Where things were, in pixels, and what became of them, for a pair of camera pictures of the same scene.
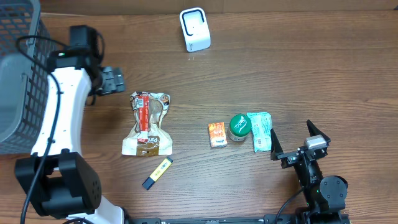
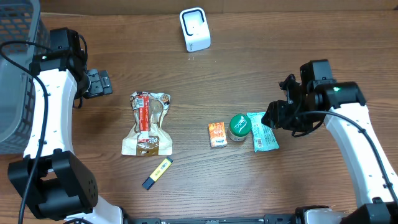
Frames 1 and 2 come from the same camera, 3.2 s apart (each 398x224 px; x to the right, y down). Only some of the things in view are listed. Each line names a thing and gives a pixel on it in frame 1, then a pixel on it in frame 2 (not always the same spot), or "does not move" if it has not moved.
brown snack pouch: (148, 138) does not move
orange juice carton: (217, 135) does not move
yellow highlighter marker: (157, 173) does not move
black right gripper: (289, 158) → (277, 114)
